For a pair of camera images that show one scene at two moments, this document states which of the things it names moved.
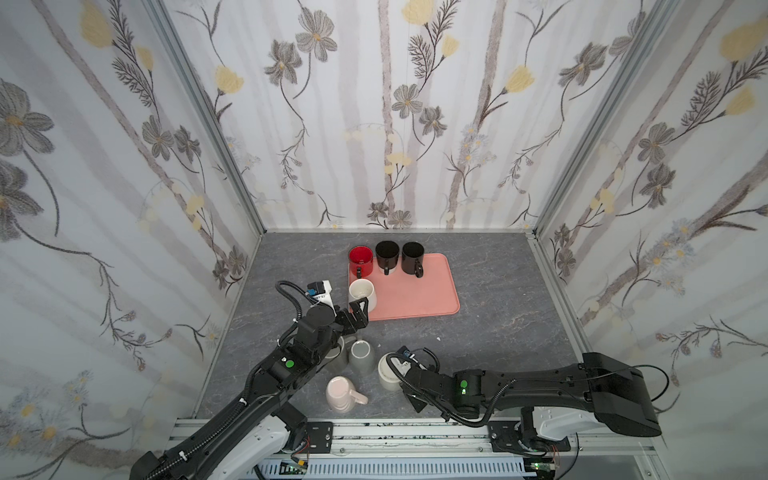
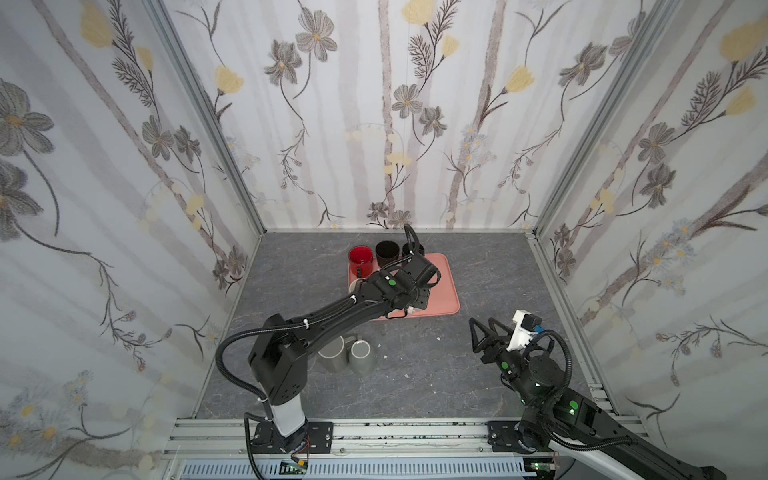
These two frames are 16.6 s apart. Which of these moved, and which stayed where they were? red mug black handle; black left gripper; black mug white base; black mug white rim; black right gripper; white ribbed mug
Moved: black left gripper; black right gripper
Stayed: black mug white base; black mug white rim; white ribbed mug; red mug black handle
